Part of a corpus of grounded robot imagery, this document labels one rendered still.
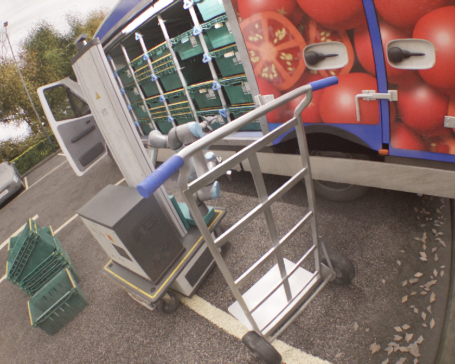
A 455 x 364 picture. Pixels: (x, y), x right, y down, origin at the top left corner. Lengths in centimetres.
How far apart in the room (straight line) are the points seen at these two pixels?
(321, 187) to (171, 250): 137
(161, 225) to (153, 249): 16
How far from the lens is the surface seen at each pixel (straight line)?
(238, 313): 166
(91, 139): 478
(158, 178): 53
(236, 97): 226
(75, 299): 240
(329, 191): 220
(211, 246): 82
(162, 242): 157
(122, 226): 137
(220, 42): 221
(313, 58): 160
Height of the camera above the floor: 142
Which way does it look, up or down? 29 degrees down
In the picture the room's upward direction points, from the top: 20 degrees counter-clockwise
